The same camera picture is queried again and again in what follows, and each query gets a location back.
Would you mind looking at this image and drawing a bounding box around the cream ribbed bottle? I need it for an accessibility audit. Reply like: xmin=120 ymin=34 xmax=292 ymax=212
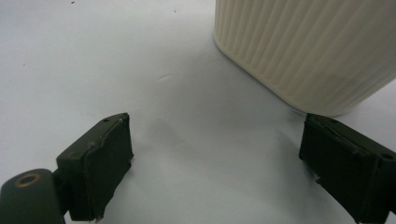
xmin=213 ymin=0 xmax=396 ymax=117

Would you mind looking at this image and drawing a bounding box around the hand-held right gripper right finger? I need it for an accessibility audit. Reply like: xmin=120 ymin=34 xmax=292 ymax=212
xmin=299 ymin=112 xmax=396 ymax=224

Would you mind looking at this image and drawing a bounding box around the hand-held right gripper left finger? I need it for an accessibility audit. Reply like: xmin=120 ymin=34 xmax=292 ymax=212
xmin=55 ymin=112 xmax=135 ymax=223

